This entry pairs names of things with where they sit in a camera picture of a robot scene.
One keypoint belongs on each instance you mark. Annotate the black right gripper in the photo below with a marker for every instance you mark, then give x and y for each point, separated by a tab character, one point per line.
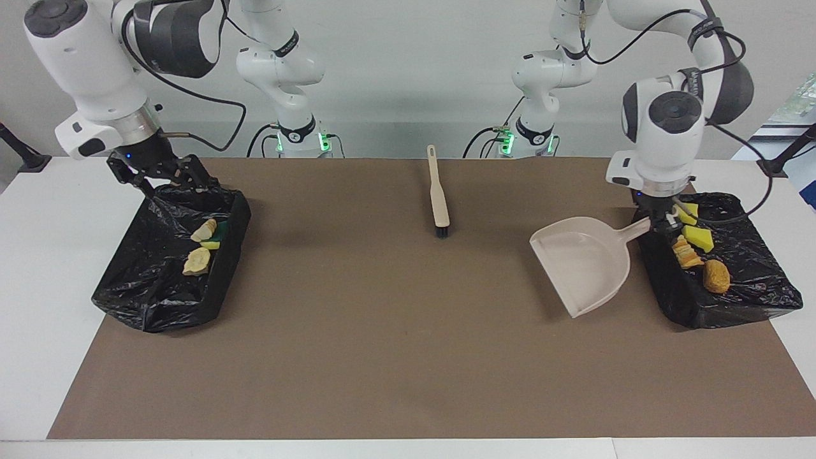
146	159

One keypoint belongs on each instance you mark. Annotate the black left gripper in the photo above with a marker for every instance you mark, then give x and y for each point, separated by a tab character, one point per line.
653	204

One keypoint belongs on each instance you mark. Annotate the small yellow sponge piece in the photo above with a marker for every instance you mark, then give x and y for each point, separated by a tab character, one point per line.
688	213

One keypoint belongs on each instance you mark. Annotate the large yellow sponge piece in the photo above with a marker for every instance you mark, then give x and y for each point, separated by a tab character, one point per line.
700	239

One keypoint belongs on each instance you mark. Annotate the pale bread chunk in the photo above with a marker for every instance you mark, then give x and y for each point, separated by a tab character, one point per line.
687	255

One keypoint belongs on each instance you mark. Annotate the striped croissant piece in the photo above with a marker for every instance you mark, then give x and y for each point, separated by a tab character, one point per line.
204	231

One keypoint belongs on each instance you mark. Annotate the brown bread roll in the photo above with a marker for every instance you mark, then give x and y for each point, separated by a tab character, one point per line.
716	276

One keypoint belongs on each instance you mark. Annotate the notched yellow sponge piece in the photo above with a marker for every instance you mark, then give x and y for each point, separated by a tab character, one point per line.
209	245

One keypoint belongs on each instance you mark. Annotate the pale flaky pastry piece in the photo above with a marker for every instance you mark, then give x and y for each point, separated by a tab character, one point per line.
196	262

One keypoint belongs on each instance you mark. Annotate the beige plastic dustpan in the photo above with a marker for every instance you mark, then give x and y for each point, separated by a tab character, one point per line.
580	261

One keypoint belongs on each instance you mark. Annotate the beige hand brush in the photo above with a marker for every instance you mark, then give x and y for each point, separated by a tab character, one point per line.
438	204

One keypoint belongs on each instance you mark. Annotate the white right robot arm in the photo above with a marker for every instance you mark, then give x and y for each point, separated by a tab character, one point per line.
83	64

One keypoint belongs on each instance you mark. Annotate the black bag lined bin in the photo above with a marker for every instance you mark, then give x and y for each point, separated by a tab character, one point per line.
159	299
752	299

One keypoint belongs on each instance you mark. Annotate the black stand foot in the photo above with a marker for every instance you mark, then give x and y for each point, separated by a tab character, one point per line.
774	167
29	159

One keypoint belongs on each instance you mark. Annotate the brown table mat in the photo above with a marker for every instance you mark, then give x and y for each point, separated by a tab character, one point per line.
408	395

